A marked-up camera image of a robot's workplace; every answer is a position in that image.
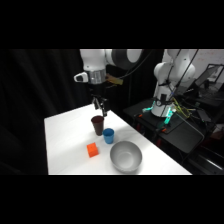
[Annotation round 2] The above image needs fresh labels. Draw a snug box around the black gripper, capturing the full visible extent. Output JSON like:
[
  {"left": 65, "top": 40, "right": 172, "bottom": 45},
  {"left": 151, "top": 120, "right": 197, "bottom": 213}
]
[{"left": 87, "top": 81, "right": 110, "bottom": 118}]

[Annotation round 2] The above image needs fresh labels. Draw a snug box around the brown plastic cup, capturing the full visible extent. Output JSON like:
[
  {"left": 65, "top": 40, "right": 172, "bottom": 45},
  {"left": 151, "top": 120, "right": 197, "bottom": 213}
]
[{"left": 90, "top": 115, "right": 106, "bottom": 137}]

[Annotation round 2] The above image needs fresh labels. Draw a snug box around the blue plastic cup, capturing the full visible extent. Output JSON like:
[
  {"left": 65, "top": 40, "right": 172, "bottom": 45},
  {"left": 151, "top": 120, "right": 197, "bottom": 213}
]
[{"left": 102, "top": 128, "right": 115, "bottom": 145}]

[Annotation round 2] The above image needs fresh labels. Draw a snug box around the grey bowl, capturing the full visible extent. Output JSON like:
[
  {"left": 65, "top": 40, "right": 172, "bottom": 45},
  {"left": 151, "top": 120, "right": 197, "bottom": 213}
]
[{"left": 109, "top": 140, "right": 143, "bottom": 174}]

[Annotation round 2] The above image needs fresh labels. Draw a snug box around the yellow tag on wrist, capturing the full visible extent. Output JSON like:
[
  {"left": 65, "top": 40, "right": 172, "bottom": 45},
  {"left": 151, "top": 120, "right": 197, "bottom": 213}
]
[{"left": 105, "top": 74, "right": 124, "bottom": 87}]

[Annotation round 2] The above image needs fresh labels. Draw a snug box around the orange cube block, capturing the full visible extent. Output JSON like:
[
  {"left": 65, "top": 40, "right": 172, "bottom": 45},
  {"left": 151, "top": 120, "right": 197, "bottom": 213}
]
[{"left": 86, "top": 142, "right": 100, "bottom": 158}]

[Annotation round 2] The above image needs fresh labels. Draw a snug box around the black curtain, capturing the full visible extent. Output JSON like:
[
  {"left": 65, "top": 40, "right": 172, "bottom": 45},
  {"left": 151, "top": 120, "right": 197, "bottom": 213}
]
[{"left": 0, "top": 49, "right": 88, "bottom": 175}]

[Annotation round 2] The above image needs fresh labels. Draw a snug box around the black robot stand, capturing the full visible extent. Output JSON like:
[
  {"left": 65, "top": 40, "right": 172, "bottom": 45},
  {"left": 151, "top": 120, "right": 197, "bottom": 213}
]
[{"left": 122, "top": 97, "right": 224, "bottom": 175}]

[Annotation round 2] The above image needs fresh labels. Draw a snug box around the black laptop screen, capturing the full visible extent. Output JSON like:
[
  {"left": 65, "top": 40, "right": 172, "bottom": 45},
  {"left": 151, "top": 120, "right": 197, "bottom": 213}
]
[{"left": 194, "top": 63, "right": 224, "bottom": 90}]

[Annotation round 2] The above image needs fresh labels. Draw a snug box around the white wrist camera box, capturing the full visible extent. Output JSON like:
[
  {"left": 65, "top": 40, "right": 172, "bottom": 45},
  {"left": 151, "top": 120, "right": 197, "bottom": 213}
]
[{"left": 73, "top": 70, "right": 90, "bottom": 85}]

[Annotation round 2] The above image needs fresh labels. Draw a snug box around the yellow-green cable bundle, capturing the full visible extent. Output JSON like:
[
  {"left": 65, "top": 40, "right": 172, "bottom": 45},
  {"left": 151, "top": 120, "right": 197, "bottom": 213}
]
[{"left": 171, "top": 98, "right": 198, "bottom": 120}]

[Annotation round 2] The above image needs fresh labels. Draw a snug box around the black hanging cable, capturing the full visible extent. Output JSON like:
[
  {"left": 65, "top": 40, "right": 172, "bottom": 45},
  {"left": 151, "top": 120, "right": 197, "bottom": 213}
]
[{"left": 165, "top": 49, "right": 200, "bottom": 101}]

